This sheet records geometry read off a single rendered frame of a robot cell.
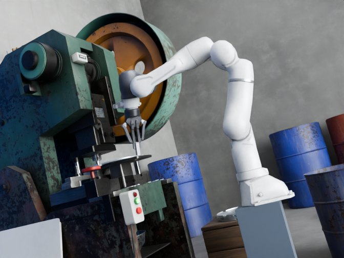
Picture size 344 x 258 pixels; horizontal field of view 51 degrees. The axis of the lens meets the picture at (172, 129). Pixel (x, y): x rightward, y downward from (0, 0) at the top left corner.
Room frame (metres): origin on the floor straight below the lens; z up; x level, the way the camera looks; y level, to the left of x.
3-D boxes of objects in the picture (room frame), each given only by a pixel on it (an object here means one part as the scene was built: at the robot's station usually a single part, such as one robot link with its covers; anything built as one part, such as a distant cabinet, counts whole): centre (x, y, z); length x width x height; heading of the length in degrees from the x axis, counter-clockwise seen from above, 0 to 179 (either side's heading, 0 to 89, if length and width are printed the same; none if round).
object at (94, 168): (1.49, 0.37, 0.72); 0.07 x 0.06 x 0.08; 64
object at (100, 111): (1.87, 0.39, 1.04); 0.17 x 0.15 x 0.30; 64
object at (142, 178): (1.89, 0.43, 0.68); 0.45 x 0.30 x 0.06; 154
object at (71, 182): (1.74, 0.50, 0.76); 0.17 x 0.06 x 0.10; 154
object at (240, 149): (1.60, -0.29, 0.71); 0.18 x 0.11 x 0.25; 164
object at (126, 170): (1.81, 0.27, 0.72); 0.25 x 0.14 x 0.14; 64
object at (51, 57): (1.67, 0.55, 1.31); 0.22 x 0.12 x 0.22; 64
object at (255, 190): (1.55, -0.32, 0.52); 0.22 x 0.19 x 0.14; 74
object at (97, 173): (1.89, 0.42, 0.76); 0.15 x 0.09 x 0.05; 154
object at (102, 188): (1.51, 0.36, 0.62); 0.10 x 0.06 x 0.20; 154
